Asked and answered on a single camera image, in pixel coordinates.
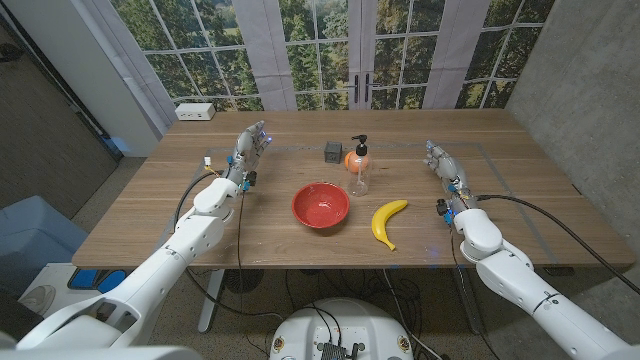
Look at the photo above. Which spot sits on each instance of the white board with blue shapes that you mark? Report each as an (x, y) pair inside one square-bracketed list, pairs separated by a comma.
[(50, 285)]

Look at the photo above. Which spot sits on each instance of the yellow banana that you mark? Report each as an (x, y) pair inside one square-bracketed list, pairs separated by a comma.
[(382, 220)]

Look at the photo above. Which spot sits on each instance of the grey block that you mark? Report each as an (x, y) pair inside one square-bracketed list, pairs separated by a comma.
[(333, 152)]

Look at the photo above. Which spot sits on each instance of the white robot torso base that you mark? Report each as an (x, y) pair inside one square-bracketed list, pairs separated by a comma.
[(340, 325)]

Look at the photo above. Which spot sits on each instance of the red bowl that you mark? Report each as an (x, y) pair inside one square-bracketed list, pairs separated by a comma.
[(320, 207)]

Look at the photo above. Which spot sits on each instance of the white power strip box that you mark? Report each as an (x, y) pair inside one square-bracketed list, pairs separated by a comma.
[(195, 111)]

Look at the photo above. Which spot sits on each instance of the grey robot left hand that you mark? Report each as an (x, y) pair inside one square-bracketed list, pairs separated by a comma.
[(244, 152)]

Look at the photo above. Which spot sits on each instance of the dark round floor fan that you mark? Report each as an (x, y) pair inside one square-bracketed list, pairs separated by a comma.
[(243, 280)]

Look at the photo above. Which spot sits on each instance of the printed window forest backdrop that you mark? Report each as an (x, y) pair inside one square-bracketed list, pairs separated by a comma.
[(200, 50)]

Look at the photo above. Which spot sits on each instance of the table leg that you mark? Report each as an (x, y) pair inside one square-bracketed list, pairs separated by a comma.
[(470, 305), (210, 300)]

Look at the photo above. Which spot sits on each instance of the small white connector plug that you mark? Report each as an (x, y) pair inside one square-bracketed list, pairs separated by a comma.
[(207, 161)]

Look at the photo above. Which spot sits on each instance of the blue bin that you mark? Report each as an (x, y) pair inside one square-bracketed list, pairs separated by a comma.
[(30, 240)]

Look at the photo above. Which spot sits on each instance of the orange fruit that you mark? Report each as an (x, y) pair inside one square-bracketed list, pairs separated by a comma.
[(350, 160)]

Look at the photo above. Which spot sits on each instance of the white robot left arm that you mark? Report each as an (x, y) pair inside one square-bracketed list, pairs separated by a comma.
[(165, 262)]

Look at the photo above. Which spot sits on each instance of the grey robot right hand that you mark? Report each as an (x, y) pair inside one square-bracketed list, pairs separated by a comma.
[(447, 167)]

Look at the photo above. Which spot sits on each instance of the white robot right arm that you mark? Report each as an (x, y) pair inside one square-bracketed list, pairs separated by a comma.
[(510, 280)]

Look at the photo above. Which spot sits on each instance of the clear pump dispenser bottle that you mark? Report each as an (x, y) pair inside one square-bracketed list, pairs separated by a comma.
[(359, 186)]

